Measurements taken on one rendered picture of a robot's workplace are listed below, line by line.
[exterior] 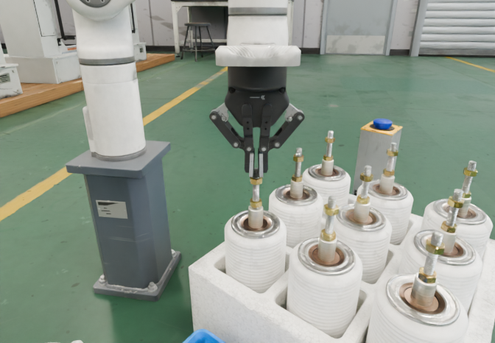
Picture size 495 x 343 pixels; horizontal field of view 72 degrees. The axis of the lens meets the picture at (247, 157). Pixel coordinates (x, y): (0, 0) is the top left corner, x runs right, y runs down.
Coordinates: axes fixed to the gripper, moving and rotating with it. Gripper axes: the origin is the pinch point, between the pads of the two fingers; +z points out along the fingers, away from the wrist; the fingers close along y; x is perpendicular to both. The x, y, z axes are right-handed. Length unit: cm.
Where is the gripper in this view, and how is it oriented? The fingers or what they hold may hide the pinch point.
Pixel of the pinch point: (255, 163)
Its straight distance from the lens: 48.1
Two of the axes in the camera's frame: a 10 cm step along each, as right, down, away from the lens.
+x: -0.2, 3.9, -9.2
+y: -10.0, -0.1, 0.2
